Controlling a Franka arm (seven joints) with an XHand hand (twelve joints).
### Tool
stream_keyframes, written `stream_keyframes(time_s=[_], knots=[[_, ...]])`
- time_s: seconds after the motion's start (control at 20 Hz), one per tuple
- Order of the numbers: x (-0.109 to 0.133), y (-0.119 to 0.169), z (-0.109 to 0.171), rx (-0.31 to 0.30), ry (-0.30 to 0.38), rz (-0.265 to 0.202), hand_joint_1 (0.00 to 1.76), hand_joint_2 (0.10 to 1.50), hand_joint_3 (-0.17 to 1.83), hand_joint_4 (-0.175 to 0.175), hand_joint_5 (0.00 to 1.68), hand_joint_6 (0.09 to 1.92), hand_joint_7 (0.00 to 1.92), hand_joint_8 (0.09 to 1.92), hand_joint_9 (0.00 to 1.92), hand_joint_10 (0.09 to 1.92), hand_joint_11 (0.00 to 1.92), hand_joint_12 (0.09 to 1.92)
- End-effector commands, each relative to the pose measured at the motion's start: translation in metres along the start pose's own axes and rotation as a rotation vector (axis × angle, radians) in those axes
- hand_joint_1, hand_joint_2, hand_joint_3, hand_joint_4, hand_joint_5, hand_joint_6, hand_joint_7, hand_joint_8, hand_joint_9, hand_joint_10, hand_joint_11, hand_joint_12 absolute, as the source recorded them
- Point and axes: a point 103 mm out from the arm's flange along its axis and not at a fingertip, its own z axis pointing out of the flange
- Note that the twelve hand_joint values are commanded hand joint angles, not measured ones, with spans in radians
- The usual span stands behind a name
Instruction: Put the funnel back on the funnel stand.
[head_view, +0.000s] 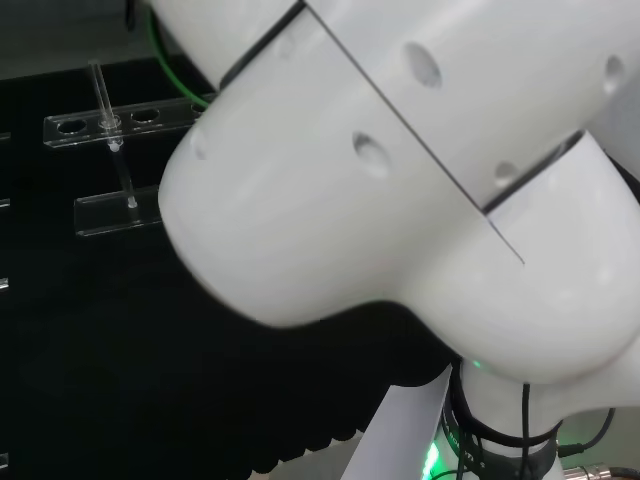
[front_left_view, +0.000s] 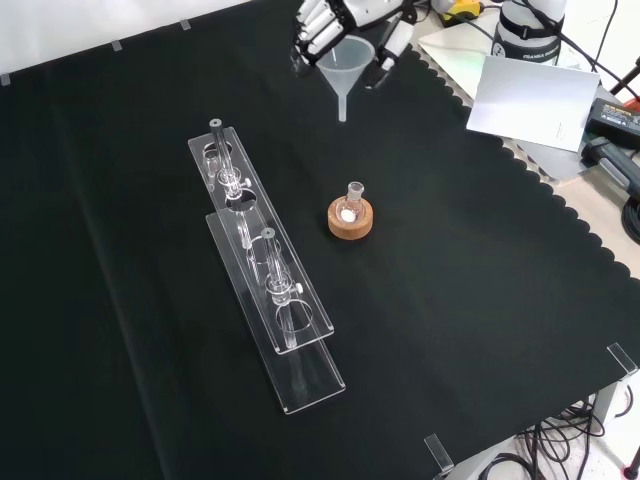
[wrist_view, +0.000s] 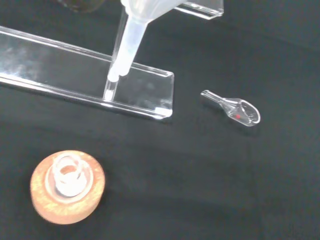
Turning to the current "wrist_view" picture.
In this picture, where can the black bench cloth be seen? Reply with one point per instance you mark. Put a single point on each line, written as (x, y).
(200, 187)

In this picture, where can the small round-bottom glass flask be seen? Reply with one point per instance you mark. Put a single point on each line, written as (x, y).
(67, 178)

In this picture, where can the clear acrylic funnel stand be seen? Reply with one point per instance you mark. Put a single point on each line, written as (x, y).
(62, 67)

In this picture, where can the clear glass weighing funnel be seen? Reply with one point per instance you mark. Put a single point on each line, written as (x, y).
(237, 110)

